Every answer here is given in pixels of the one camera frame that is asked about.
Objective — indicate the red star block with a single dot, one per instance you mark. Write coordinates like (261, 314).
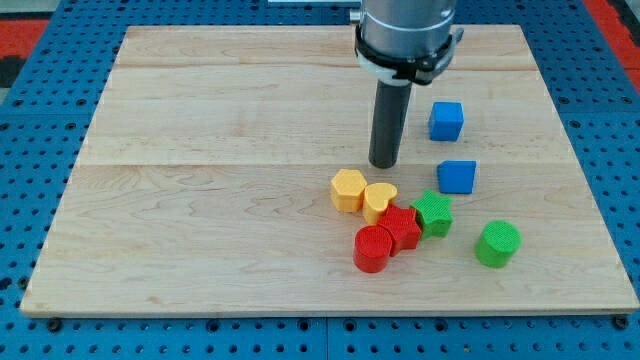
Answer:
(402, 225)

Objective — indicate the upper blue cube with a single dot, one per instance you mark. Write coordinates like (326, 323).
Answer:
(446, 121)

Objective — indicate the yellow hexagon block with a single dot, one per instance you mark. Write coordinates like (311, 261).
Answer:
(347, 190)

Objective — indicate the light wooden board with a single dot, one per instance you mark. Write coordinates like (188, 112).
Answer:
(202, 187)

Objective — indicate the blue cube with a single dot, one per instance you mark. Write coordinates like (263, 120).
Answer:
(446, 121)
(456, 176)

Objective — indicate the red cylinder block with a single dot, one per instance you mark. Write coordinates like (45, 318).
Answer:
(372, 247)

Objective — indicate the green cylinder block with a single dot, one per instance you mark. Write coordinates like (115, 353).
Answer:
(497, 244)

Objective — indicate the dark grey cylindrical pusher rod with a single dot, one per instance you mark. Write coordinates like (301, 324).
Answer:
(390, 109)

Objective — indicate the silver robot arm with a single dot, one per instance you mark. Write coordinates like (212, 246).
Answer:
(401, 43)

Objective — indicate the lower blue cube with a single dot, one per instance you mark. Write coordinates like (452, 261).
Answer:
(456, 176)

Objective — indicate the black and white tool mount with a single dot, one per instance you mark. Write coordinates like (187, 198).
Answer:
(399, 71)

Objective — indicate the green star block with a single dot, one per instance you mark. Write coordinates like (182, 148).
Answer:
(433, 214)

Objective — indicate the yellow heart block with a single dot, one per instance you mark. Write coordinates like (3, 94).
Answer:
(377, 198)

